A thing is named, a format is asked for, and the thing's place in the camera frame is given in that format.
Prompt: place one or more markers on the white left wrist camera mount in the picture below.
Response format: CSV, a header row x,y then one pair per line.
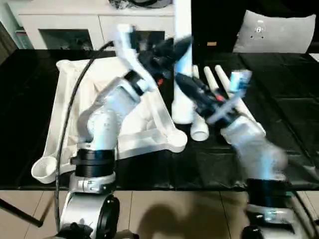
x,y
124,39

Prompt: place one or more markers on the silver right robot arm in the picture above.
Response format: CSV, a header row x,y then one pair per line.
x,y
256,149

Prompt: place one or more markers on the white flat board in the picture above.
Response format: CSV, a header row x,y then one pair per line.
x,y
316,56

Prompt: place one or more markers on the white plastic table top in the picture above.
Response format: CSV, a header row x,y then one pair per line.
x,y
149,140

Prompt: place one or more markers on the grey cushion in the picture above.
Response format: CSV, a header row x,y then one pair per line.
x,y
286,35

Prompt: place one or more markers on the black floor stand bar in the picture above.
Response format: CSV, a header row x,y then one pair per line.
x,y
22,214

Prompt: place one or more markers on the black cabinet with gold label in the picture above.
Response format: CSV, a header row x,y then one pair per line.
x,y
214,25

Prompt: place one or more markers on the dark robot foot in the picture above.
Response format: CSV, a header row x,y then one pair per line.
x,y
125,235

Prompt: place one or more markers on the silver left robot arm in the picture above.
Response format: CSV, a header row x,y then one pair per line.
x,y
104,129

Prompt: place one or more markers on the white sideboard cabinet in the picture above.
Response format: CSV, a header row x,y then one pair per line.
x,y
62,21

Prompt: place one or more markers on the black work mat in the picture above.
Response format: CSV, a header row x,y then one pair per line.
x,y
274,99

